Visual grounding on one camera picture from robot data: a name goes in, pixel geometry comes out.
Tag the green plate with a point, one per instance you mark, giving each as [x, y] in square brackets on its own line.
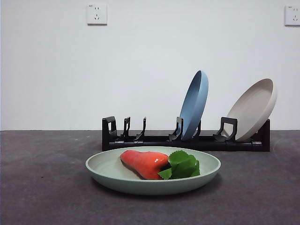
[140, 187]

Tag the orange carrot with green leaves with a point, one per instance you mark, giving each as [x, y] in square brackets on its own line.
[145, 164]

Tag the white wall socket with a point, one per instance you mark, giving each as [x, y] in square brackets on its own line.
[292, 15]
[97, 14]

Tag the beige plate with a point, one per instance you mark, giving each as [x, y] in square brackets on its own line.
[253, 110]

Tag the black plate rack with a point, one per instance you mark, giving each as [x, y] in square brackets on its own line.
[154, 140]

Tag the blue plate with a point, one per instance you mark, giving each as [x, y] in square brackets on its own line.
[194, 105]

